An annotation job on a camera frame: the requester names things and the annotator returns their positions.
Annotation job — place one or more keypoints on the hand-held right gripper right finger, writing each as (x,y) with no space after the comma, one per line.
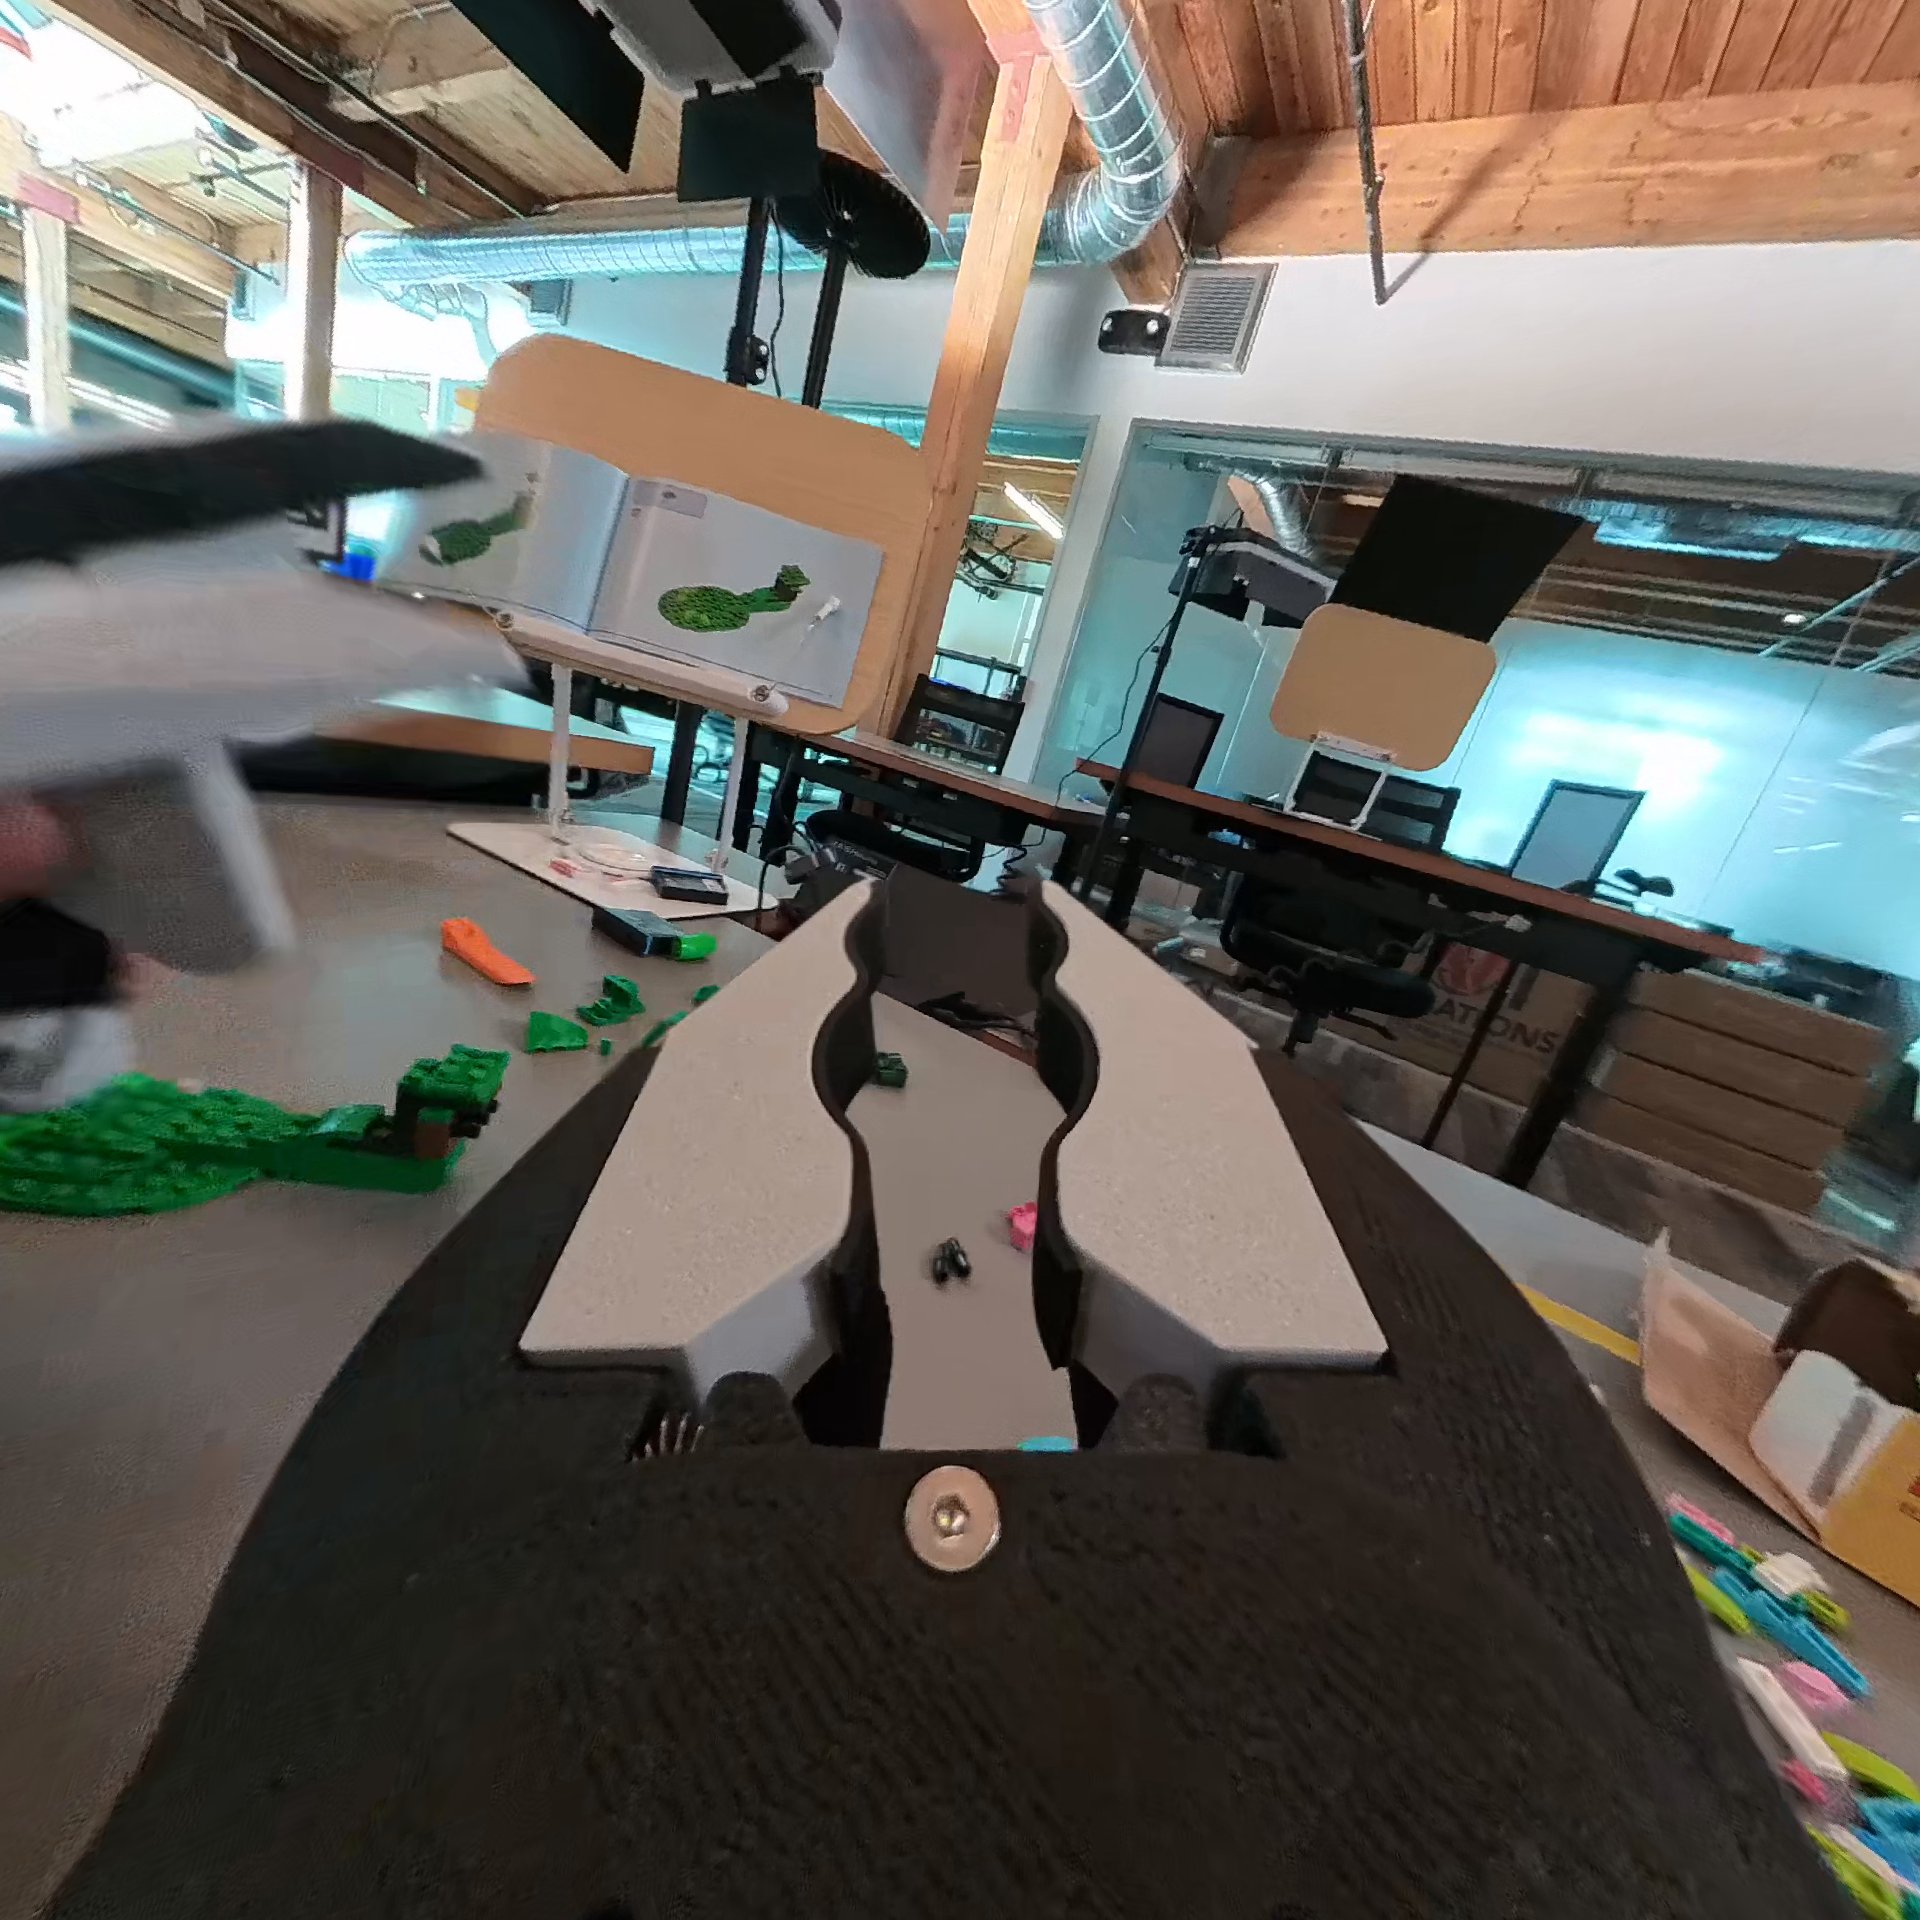
(1215,1198)

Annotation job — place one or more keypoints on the clear plastic wrapper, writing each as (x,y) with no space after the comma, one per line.
(606,858)

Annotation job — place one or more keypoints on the wooden support post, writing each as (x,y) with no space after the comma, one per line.
(977,375)

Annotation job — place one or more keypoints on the brick instruction booklet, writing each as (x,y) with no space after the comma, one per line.
(721,538)

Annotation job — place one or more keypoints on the white wall vent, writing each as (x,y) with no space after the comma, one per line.
(1215,316)

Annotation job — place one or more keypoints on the dark office desk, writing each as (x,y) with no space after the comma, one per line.
(929,758)

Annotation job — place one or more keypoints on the black monitor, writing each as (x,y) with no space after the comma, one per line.
(1576,834)
(1179,742)

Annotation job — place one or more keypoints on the small black flat device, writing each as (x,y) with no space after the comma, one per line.
(689,885)

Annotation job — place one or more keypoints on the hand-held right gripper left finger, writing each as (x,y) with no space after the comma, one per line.
(705,1198)

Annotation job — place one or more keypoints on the black security camera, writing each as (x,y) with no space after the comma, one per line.
(1134,328)

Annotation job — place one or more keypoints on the large green curved slope brick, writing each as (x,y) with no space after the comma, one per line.
(556,1034)

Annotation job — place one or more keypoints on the yellow tape strip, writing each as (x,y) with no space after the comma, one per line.
(1576,1330)

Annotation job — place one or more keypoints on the person's left hand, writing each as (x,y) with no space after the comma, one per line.
(22,847)

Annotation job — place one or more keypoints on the orange brick separator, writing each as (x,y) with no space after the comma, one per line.
(486,957)

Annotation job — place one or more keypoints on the small black brick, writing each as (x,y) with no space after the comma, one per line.
(948,1263)

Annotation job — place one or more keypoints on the green brick tree model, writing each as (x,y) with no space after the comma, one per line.
(181,1149)

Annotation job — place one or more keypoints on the pile of mixed colourful bricks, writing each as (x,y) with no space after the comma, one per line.
(1785,1628)

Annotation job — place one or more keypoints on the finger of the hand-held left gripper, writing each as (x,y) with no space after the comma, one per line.
(223,479)
(223,643)

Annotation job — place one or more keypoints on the pile of loose green bricks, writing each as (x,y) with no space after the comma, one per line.
(615,998)

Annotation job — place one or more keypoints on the open cardboard box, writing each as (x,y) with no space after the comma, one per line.
(1696,1380)

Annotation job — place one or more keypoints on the stack of cardboard boxes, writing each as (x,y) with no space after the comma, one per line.
(1725,1078)

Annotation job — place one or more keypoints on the grey table with wooden edge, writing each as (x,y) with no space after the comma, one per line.
(481,726)

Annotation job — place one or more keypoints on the black office chair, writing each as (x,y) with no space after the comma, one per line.
(960,721)
(1319,958)

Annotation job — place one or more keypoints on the long wooden-edged office desk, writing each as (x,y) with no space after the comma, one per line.
(1425,863)

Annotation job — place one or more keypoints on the black overhead camera rig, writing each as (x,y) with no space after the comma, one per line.
(744,140)

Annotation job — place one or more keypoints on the silver ventilation duct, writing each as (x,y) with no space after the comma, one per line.
(1112,134)

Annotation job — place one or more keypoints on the black tripod with device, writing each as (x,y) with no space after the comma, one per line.
(1244,570)

